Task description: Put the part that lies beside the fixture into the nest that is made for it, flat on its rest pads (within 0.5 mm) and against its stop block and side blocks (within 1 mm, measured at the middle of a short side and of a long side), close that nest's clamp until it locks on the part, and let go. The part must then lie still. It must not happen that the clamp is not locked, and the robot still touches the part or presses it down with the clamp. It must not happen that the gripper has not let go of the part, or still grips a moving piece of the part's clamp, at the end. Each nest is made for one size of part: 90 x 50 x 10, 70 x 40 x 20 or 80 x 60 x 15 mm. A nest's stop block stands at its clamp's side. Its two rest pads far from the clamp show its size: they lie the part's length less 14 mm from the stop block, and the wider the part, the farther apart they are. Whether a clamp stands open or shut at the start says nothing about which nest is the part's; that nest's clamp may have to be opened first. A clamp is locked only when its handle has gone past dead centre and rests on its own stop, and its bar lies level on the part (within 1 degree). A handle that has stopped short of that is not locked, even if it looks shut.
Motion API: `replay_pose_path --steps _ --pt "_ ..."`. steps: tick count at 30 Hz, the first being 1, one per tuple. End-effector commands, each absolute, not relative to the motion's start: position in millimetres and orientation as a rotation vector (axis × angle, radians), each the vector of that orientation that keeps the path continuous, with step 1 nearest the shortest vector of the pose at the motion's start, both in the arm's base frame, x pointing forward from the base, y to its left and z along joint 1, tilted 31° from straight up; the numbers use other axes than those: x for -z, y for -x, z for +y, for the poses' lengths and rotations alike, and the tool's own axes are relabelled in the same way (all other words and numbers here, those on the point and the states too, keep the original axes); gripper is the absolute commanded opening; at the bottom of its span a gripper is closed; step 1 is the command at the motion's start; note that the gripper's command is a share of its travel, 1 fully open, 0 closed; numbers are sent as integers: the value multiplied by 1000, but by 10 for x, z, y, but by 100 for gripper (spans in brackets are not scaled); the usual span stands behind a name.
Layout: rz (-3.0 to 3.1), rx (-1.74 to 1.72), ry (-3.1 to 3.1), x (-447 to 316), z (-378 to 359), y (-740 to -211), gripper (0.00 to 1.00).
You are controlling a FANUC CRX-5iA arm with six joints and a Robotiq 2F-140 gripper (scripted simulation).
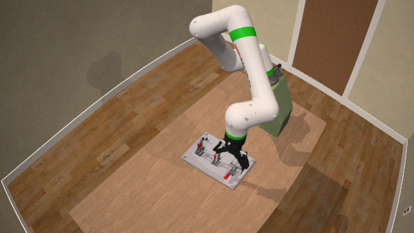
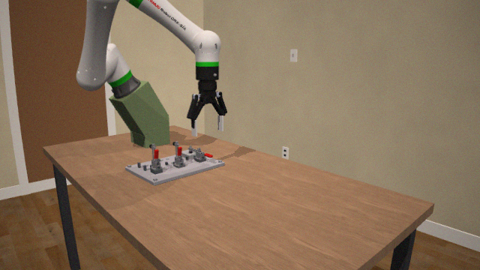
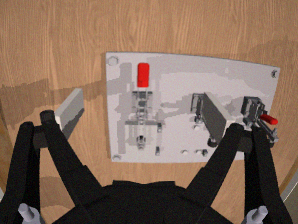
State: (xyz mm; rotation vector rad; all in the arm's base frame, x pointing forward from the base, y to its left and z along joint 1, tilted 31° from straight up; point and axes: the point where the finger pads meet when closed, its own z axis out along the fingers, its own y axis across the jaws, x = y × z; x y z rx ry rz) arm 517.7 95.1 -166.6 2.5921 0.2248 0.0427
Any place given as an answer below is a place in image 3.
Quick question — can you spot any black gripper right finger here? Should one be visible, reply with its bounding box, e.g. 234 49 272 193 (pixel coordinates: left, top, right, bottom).
163 92 293 224

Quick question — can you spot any grey rectangular block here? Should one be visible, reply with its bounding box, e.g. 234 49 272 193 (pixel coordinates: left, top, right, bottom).
125 121 158 159

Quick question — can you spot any grey metal fixture plate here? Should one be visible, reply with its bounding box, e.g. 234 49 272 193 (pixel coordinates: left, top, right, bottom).
105 52 280 163

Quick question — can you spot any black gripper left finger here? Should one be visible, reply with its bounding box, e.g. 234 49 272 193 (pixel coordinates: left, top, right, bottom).
0 88 127 224

